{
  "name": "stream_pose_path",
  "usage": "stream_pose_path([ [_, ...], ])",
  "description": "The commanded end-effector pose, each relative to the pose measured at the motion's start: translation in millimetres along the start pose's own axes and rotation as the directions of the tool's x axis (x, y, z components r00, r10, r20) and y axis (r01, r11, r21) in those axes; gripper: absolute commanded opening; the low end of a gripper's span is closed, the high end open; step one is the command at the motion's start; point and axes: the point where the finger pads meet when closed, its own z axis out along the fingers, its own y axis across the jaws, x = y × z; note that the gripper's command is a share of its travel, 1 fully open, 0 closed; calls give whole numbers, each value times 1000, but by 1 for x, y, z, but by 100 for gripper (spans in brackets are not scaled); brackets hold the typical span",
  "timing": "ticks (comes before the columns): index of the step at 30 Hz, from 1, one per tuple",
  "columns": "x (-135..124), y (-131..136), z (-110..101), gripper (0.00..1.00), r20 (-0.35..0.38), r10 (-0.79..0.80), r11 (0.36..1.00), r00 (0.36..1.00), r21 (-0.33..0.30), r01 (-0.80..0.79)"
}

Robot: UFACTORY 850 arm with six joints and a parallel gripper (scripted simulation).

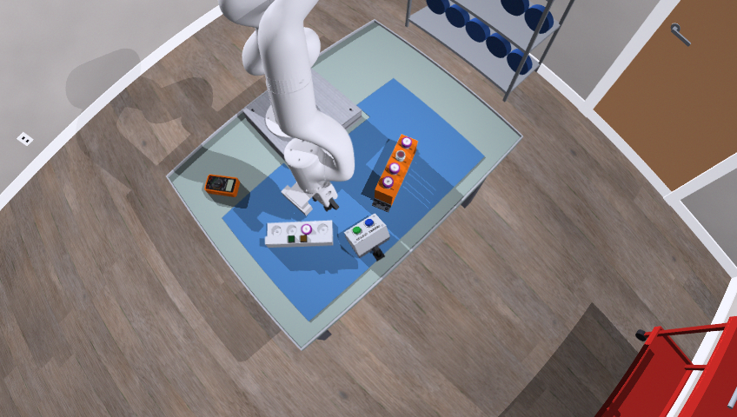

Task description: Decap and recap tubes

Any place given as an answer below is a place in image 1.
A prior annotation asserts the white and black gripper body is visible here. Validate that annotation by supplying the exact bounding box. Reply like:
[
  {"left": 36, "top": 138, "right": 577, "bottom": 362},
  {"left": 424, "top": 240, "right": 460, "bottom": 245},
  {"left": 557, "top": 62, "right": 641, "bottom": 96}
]
[{"left": 313, "top": 181, "right": 338, "bottom": 208}]

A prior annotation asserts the blue flat mat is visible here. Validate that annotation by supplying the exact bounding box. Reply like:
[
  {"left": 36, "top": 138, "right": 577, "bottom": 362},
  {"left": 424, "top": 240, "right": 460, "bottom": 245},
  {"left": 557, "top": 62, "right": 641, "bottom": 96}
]
[{"left": 223, "top": 78, "right": 484, "bottom": 321}]

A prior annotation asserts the orange tube rack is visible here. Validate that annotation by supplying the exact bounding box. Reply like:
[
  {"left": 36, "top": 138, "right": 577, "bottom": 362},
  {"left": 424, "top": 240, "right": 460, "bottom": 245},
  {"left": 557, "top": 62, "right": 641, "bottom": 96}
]
[{"left": 375, "top": 135, "right": 418, "bottom": 206}]

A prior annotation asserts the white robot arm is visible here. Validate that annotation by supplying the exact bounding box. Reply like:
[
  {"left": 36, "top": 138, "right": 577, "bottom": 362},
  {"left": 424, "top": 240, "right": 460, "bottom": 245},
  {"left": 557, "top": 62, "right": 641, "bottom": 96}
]
[{"left": 218, "top": 0, "right": 355, "bottom": 216}]

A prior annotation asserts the orange digital multimeter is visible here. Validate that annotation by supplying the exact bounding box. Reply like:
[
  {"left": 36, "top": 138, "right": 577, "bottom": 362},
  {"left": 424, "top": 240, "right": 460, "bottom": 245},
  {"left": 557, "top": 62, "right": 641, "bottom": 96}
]
[{"left": 204, "top": 175, "right": 240, "bottom": 197}]

